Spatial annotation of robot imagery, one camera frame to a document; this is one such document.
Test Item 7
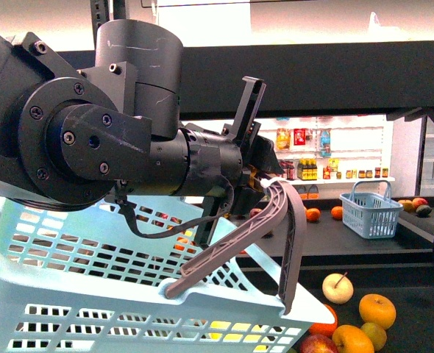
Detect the orange mandarin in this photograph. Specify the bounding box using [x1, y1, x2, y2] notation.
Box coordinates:
[308, 304, 338, 338]

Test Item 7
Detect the small blue basket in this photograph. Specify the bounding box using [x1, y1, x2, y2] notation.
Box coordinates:
[339, 179, 403, 240]

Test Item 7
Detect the yellow orange fruit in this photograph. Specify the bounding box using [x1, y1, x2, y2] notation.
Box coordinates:
[332, 324, 374, 353]

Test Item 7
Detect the white pear with stem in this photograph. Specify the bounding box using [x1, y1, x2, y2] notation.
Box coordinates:
[321, 273, 354, 304]

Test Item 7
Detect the yellow-orange apple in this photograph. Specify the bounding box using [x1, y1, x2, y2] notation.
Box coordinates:
[358, 293, 396, 329]

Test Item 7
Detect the light blue shopping basket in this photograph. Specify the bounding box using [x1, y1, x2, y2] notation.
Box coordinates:
[0, 197, 333, 352]

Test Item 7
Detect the black camera cable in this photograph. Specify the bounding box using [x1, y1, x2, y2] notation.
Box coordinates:
[115, 179, 236, 240]

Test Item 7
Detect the red-yellow apple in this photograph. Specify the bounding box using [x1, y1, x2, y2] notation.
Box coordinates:
[299, 334, 338, 353]

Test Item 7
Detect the black metal shelf rack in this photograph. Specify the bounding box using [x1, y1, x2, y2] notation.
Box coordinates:
[54, 0, 434, 265]

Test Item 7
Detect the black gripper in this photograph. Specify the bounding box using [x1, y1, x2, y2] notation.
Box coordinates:
[195, 76, 282, 246]

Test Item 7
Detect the brown kiwi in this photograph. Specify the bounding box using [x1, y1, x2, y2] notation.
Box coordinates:
[360, 322, 387, 352]

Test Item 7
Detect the grey basket handle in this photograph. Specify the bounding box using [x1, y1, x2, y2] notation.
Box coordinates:
[164, 180, 307, 315]

